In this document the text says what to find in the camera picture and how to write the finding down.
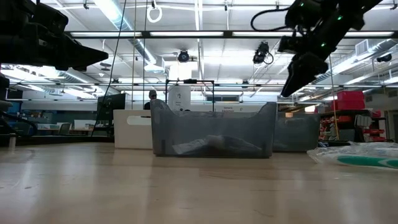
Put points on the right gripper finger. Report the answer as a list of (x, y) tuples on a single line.
[(303, 71)]

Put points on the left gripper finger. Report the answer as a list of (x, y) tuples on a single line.
[(77, 57)]

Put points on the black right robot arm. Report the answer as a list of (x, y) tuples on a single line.
[(348, 15)]

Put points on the black spotlight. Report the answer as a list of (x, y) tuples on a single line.
[(259, 54)]

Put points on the red storage bin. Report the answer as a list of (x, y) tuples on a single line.
[(348, 104), (350, 95)]

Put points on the black computer monitor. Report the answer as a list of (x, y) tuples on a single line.
[(110, 107)]

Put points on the smoky grey plastic bin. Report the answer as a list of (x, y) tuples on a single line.
[(186, 124), (298, 137)]

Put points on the storage shelf rack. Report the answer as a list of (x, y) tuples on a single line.
[(357, 124)]

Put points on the person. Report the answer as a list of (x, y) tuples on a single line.
[(151, 101)]

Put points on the white plastic bin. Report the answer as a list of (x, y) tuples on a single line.
[(133, 137)]

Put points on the green and white toothbrush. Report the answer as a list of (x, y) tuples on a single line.
[(363, 161)]

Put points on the white pillar sign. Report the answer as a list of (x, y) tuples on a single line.
[(179, 98)]

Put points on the silver ventilation duct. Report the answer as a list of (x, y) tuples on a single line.
[(357, 60), (140, 46)]

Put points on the black aluminium rig frame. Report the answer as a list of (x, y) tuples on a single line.
[(227, 34)]

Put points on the round black camera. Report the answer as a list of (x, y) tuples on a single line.
[(183, 56)]

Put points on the black metal stand frame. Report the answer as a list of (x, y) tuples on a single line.
[(190, 81)]

